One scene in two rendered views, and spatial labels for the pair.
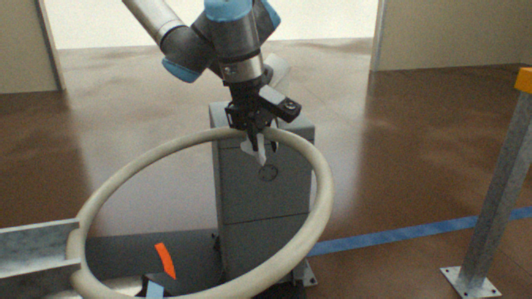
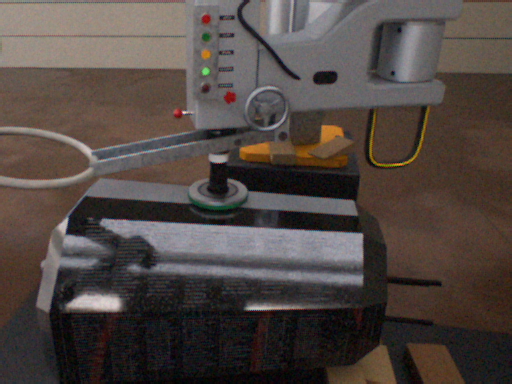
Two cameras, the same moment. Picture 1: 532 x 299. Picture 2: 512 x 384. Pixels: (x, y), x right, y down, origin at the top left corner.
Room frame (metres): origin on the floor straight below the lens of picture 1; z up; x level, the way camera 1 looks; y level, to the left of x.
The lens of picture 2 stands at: (1.81, 1.16, 1.63)
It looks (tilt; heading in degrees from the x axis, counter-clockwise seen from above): 24 degrees down; 201
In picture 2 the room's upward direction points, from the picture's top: 1 degrees counter-clockwise
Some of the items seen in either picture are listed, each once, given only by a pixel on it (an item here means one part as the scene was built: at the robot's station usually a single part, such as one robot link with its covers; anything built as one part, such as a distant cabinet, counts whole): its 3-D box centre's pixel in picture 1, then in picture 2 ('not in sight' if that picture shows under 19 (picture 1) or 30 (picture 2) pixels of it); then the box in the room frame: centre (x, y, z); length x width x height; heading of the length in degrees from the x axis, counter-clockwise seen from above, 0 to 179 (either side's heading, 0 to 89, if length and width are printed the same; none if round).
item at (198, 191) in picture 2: not in sight; (217, 190); (0.23, 0.71, 0.83); 0.21 x 0.21 x 0.01
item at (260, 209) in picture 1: (258, 194); not in sight; (1.41, 0.03, 0.43); 0.50 x 0.50 x 0.85; 13
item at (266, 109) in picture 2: not in sight; (263, 106); (0.28, 0.87, 1.18); 0.15 x 0.10 x 0.15; 117
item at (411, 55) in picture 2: not in sight; (409, 48); (-0.07, 1.29, 1.32); 0.19 x 0.19 x 0.20
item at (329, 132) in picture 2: not in sight; (293, 141); (-0.56, 0.87, 0.76); 0.49 x 0.49 x 0.05; 7
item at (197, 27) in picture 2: not in sight; (204, 53); (0.36, 0.70, 1.35); 0.08 x 0.03 x 0.28; 117
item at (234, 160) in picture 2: not in sight; (287, 211); (-0.56, 0.87, 0.37); 0.66 x 0.66 x 0.74; 7
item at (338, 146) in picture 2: not in sight; (331, 147); (-0.42, 1.06, 0.80); 0.20 x 0.10 x 0.05; 143
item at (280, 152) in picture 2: not in sight; (281, 151); (-0.31, 0.85, 0.81); 0.20 x 0.10 x 0.05; 15
